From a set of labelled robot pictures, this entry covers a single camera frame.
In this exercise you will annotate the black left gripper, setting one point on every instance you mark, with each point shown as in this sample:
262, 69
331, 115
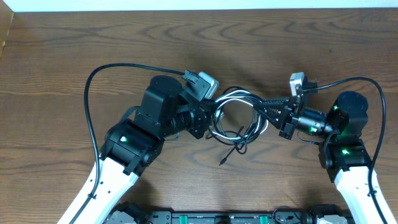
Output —
202, 119

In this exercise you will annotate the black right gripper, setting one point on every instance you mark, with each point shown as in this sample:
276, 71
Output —
290, 115

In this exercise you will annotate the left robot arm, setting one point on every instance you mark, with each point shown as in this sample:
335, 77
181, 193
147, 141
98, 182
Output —
167, 108

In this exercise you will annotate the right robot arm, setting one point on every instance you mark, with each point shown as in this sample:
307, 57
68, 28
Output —
341, 150

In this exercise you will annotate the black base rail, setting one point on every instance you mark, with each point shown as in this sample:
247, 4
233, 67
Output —
328, 213

